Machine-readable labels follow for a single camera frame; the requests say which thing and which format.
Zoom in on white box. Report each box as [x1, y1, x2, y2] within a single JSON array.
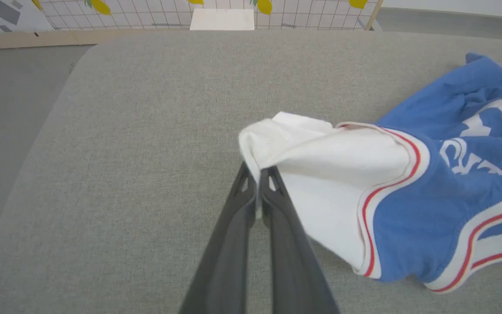
[[190, 9, 256, 31]]

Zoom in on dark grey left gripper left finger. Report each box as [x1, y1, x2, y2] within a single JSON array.
[[179, 162, 258, 314]]

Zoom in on lemon print grid partition screen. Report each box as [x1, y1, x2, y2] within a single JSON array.
[[31, 0, 383, 31]]

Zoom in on light wooden base rail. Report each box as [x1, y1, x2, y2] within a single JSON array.
[[0, 29, 190, 51]]

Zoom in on blue and white sports garment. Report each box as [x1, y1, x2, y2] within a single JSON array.
[[238, 52, 502, 294]]

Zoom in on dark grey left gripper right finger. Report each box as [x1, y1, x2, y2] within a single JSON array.
[[259, 166, 339, 314]]

